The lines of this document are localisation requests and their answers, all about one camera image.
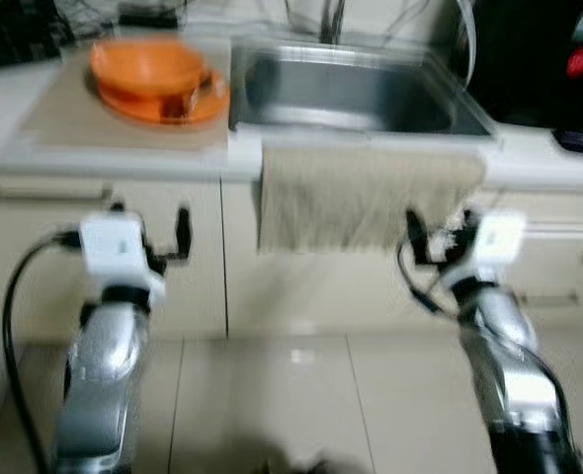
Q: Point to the beige hanging towel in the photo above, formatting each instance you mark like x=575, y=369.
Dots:
x=371, y=197

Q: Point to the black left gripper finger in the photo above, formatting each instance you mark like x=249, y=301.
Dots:
x=184, y=232
x=117, y=209

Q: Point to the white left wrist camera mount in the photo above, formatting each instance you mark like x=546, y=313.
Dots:
x=114, y=247

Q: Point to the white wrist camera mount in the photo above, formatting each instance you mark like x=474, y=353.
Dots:
x=114, y=247
x=497, y=242

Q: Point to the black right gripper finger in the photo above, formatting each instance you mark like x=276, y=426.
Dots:
x=417, y=237

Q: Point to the orange plate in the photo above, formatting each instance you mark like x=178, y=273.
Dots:
x=208, y=107

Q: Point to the stainless steel sink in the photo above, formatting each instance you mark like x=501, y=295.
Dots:
x=351, y=94

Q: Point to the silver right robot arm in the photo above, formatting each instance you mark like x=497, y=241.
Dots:
x=509, y=365

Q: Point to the metal faucet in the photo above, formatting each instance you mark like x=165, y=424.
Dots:
x=331, y=25

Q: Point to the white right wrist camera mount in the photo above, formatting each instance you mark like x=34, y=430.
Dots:
x=497, y=242

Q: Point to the black countertop appliance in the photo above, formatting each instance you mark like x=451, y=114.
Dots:
x=539, y=59

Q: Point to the orange bowl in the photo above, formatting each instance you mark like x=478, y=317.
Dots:
x=148, y=64

